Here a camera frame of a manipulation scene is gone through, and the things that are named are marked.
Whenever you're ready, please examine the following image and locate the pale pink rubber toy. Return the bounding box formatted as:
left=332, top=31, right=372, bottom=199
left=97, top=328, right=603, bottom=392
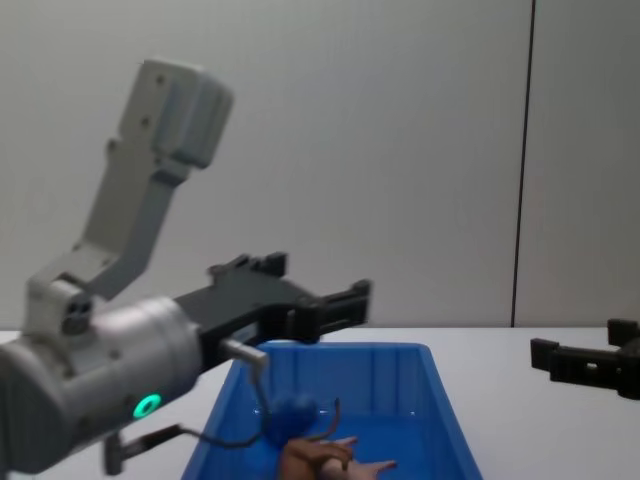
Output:
left=319, top=459, right=399, bottom=480

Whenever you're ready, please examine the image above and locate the white table cloth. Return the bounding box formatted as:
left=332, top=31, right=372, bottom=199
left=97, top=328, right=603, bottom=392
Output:
left=0, top=326, right=640, bottom=480

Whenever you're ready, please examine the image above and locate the blue round soft toy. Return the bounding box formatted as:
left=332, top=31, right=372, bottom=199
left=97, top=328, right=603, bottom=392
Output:
left=261, top=393, right=320, bottom=447

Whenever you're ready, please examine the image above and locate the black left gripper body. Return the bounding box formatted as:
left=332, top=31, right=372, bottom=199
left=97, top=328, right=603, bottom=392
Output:
left=172, top=276, right=322, bottom=375

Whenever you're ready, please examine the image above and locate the blue plastic bin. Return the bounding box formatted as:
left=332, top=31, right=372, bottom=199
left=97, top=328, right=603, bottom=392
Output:
left=179, top=341, right=486, bottom=480

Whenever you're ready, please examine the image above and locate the brown rubber toy creature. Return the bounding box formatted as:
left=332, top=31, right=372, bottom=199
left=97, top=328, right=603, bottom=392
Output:
left=282, top=398, right=359, bottom=480

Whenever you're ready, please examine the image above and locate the thin dark gripper cable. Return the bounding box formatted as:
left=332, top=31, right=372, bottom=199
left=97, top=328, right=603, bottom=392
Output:
left=101, top=338, right=275, bottom=477

